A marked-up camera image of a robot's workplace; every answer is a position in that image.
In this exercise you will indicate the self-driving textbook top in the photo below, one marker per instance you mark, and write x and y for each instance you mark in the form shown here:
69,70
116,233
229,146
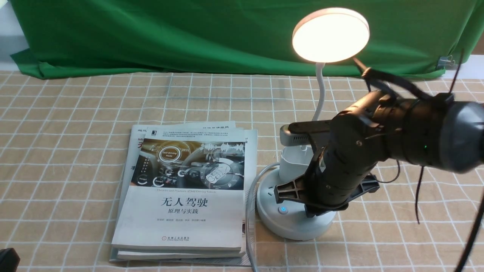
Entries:
186,192

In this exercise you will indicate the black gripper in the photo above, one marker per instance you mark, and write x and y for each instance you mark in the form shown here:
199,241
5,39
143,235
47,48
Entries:
335,172

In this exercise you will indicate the black object at corner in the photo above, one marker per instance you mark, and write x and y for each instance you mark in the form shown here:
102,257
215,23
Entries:
9,260

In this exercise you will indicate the metal binder clip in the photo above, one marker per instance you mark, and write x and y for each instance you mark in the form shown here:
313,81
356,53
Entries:
445,62

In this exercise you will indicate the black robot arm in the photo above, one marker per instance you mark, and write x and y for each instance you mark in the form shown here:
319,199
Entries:
441,133

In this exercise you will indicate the orange grid tablecloth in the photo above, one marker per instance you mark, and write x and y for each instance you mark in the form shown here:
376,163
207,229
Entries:
63,148

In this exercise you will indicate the bottom book in stack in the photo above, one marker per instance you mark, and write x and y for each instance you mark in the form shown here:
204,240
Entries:
250,172

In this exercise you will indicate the green backdrop cloth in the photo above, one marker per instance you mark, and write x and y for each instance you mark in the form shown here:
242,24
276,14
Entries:
69,38

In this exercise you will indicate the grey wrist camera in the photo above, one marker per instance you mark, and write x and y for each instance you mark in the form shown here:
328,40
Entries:
305,133

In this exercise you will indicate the white desk lamp socket base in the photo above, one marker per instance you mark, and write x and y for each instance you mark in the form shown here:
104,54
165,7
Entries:
324,36

